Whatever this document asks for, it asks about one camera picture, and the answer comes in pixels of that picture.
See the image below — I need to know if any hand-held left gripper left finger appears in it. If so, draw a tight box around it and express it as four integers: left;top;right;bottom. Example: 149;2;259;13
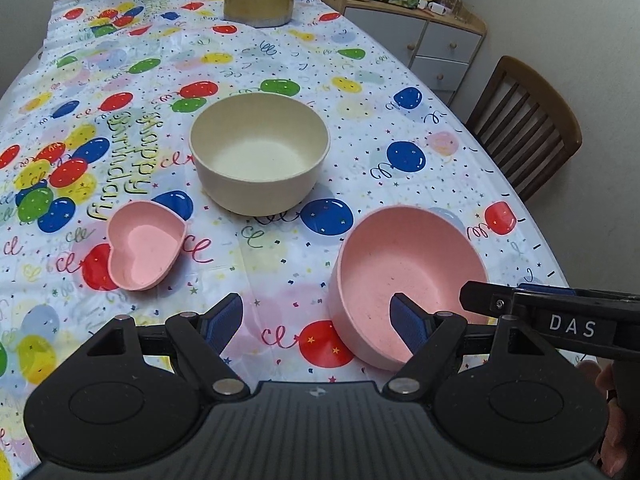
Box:
82;292;251;404

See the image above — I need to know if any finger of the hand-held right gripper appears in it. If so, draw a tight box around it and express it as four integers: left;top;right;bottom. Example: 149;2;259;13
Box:
459;280;577;321

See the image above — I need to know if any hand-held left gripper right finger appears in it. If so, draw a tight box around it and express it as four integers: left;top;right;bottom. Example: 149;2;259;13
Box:
381;292;553;404

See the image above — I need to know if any pink round bowl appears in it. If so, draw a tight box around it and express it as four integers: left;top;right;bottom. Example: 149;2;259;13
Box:
328;205;490;372

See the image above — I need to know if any pink heart-shaped dish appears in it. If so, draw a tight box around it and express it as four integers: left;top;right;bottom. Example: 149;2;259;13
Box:
106;201;188;292

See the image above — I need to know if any cream round bowl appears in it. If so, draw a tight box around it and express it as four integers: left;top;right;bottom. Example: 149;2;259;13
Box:
189;92;331;217

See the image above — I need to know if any person's right hand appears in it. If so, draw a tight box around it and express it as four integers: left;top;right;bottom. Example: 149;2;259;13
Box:
579;359;640;479

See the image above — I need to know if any dark wooden slatted chair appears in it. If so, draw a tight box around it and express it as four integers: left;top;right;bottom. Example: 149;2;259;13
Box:
465;56;583;203

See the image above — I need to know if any balloon printed tablecloth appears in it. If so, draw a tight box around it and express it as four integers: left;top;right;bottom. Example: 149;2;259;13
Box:
0;0;571;480

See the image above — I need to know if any white drawer cabinet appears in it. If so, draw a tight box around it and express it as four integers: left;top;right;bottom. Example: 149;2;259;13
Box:
312;0;487;106

